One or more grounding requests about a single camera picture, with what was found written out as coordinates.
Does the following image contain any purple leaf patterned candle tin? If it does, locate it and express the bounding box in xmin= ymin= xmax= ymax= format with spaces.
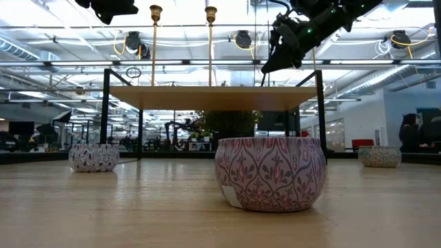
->
xmin=68 ymin=143 xmax=121 ymax=173

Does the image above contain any black ceiling cable reel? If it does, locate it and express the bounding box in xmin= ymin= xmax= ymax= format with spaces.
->
xmin=124 ymin=30 xmax=142 ymax=52
xmin=235 ymin=30 xmax=252 ymax=50
xmin=391 ymin=30 xmax=411 ymax=50

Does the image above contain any green potted plant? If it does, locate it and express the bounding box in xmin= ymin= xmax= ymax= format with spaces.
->
xmin=196 ymin=110 xmax=262 ymax=141

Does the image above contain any pink ornament patterned candle tin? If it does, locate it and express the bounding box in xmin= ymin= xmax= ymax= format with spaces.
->
xmin=214 ymin=136 xmax=327 ymax=213

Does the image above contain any person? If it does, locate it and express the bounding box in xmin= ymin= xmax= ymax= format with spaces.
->
xmin=398 ymin=113 xmax=430 ymax=154

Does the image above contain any wooden shelf with black legs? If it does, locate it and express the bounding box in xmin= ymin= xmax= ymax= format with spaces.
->
xmin=99 ymin=68 xmax=328 ymax=165

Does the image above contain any dark monitor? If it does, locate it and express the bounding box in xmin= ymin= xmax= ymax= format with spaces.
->
xmin=256 ymin=110 xmax=298 ymax=132

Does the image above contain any black aluminium table frame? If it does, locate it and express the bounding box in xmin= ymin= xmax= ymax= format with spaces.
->
xmin=0 ymin=150 xmax=441 ymax=165

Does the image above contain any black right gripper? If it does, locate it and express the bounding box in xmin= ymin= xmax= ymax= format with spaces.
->
xmin=260 ymin=13 xmax=323 ymax=75

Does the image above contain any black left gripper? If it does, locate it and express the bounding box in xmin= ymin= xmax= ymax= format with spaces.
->
xmin=74 ymin=0 xmax=139 ymax=25

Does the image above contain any red chair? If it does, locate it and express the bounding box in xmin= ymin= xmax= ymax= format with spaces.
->
xmin=351 ymin=138 xmax=375 ymax=151

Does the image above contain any tall gold candlestick holder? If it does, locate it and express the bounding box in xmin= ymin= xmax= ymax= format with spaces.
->
xmin=204 ymin=6 xmax=218 ymax=87
xmin=149 ymin=4 xmax=163 ymax=87

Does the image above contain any grey patterned candle tin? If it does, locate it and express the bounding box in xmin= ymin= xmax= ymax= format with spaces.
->
xmin=357 ymin=145 xmax=402 ymax=169

